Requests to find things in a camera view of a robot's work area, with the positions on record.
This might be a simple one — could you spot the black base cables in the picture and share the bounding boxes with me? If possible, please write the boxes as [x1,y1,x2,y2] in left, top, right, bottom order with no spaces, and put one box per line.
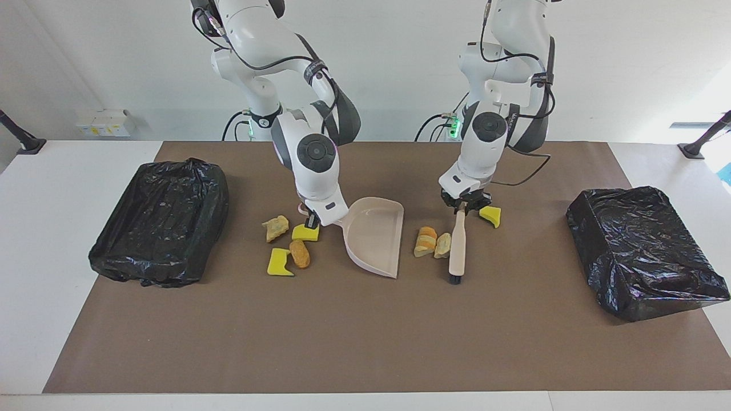
[223,110,253,142]
[415,94,460,142]

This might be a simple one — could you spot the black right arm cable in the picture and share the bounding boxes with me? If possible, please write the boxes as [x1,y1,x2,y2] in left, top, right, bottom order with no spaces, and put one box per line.
[193,0,343,138]

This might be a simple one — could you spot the striped orange bread piece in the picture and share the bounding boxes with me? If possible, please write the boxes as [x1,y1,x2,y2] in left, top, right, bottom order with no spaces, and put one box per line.
[414,227,438,258]

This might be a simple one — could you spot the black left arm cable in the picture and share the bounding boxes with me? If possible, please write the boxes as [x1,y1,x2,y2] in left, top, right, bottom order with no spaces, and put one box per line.
[479,0,557,187]

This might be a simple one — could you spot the brown bread roll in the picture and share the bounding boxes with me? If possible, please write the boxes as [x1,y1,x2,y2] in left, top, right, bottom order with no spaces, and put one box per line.
[289,239,311,269]

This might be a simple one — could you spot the pale sponge piece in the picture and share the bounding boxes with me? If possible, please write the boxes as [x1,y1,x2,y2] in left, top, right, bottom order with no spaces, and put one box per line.
[262,215,290,243]

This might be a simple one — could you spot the brown table mat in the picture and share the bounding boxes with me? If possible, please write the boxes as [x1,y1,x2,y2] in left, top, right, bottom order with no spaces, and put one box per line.
[43,141,731,394]

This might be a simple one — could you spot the white power strip box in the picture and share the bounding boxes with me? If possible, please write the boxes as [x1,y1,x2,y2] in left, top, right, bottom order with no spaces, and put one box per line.
[76,110,136,138]

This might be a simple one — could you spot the black bag lined bin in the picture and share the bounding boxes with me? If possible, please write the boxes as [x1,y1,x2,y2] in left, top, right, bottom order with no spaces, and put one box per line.
[89,158,230,288]
[566,186,731,323]

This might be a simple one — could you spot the notched yellow sponge piece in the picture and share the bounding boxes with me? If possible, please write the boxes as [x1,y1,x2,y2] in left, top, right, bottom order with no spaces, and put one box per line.
[267,248,295,277]

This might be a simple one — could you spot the beige hand brush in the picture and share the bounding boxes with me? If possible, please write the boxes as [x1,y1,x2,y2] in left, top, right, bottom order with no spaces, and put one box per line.
[448,208,468,285]

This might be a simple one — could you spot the black stand foot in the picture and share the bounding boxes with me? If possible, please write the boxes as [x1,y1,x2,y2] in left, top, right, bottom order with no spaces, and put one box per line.
[0,110,47,155]
[678,110,731,159]

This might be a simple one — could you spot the beige plastic dustpan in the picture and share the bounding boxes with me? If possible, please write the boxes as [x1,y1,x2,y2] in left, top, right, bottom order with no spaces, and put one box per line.
[297,197,404,279]

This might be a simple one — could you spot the black right base cables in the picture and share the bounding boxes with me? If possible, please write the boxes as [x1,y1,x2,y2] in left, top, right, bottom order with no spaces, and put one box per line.
[223,110,253,142]

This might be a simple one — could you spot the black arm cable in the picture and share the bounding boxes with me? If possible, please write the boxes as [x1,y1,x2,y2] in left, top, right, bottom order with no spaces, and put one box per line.
[479,0,557,187]
[193,0,343,138]

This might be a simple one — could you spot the black left base cables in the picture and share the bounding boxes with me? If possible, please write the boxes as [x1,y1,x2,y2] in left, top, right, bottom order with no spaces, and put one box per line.
[415,94,460,142]

